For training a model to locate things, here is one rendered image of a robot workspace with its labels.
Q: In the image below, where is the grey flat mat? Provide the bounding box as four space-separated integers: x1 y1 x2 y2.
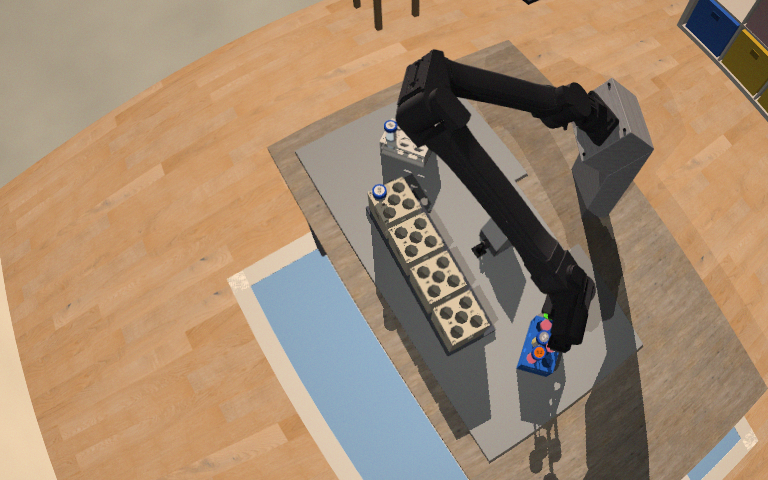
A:
295 97 643 461

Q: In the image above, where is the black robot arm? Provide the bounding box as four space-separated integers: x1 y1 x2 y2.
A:
395 49 619 353

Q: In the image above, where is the blue tube rack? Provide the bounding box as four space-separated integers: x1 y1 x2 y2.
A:
516 315 559 377

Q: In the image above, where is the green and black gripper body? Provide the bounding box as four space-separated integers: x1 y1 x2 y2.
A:
541 294 555 320

